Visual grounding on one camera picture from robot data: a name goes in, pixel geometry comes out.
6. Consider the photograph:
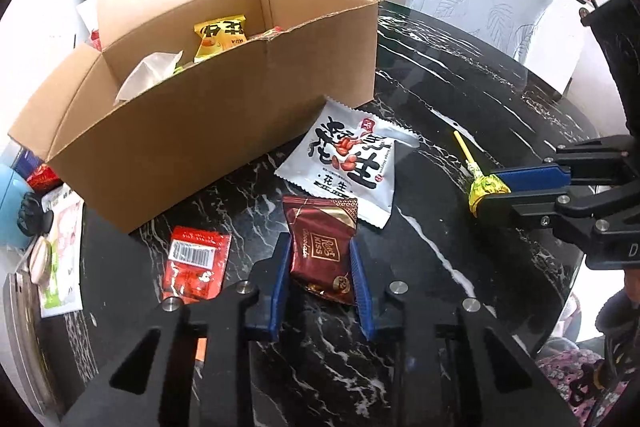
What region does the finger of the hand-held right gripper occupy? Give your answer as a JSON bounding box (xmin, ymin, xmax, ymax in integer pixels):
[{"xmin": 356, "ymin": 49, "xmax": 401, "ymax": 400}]
[
  {"xmin": 477, "ymin": 179, "xmax": 635, "ymax": 254},
  {"xmin": 495, "ymin": 135, "xmax": 633, "ymax": 195}
]

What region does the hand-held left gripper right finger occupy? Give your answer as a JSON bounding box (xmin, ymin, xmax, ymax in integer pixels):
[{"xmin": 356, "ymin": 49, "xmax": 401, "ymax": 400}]
[{"xmin": 348, "ymin": 238, "xmax": 581, "ymax": 427}]

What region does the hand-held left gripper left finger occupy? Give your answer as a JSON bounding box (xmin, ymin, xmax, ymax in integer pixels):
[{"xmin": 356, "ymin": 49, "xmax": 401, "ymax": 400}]
[{"xmin": 60, "ymin": 232, "xmax": 293, "ymax": 427}]

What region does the yellow lollipop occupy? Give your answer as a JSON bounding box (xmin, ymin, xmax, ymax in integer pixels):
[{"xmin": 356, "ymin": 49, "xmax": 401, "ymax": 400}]
[{"xmin": 452, "ymin": 130, "xmax": 512, "ymax": 214}]

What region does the brown chocolate packet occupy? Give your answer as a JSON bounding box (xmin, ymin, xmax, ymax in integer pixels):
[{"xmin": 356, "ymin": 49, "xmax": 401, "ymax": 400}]
[{"xmin": 281, "ymin": 194, "xmax": 359, "ymax": 306}]

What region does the brown cardboard box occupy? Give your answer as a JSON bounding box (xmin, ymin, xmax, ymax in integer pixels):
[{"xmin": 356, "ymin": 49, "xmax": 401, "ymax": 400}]
[{"xmin": 7, "ymin": 0, "xmax": 387, "ymax": 235}]

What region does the yellow snack packet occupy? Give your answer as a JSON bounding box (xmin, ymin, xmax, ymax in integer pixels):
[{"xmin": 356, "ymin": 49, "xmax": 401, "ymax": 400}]
[{"xmin": 193, "ymin": 14, "xmax": 249, "ymax": 62}]

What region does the person's right forearm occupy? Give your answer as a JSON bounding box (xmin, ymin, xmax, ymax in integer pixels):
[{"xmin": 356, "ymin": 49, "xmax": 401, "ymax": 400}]
[{"xmin": 595, "ymin": 272, "xmax": 640, "ymax": 348}]

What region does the red barcode snack packet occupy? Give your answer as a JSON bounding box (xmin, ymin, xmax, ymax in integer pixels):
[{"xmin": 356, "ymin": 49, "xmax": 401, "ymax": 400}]
[{"xmin": 162, "ymin": 227, "xmax": 232, "ymax": 303}]

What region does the white peanut packet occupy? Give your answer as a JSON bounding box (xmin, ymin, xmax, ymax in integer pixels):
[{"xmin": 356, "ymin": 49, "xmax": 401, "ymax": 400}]
[{"xmin": 274, "ymin": 101, "xmax": 421, "ymax": 230}]

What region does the floral patterned clothing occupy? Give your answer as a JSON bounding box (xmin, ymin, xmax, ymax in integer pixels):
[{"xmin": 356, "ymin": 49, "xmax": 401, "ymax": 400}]
[{"xmin": 537, "ymin": 339, "xmax": 633, "ymax": 410}]

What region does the white green pink pouch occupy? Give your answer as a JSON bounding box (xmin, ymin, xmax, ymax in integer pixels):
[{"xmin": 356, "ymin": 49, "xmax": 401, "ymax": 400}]
[{"xmin": 39, "ymin": 187, "xmax": 86, "ymax": 319}]

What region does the pink round compact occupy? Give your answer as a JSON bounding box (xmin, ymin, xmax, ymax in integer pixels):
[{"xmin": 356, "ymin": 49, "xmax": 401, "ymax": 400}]
[{"xmin": 27, "ymin": 237, "xmax": 53, "ymax": 285}]

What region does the black hair claw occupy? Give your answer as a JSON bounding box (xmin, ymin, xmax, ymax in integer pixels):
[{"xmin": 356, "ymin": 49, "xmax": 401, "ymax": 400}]
[{"xmin": 16, "ymin": 194, "xmax": 54, "ymax": 237}]

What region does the red candy wrapper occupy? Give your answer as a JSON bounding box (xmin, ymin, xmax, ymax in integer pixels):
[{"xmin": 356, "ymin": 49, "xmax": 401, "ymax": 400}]
[{"xmin": 26, "ymin": 163, "xmax": 63, "ymax": 194}]

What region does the blue deer humidifier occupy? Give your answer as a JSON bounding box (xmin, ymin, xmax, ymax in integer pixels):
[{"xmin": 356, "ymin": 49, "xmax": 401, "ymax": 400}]
[{"xmin": 0, "ymin": 164, "xmax": 38, "ymax": 250}]

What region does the blue can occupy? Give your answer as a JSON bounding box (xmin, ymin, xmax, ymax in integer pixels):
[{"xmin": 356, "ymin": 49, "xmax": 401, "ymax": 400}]
[{"xmin": 10, "ymin": 147, "xmax": 43, "ymax": 180}]

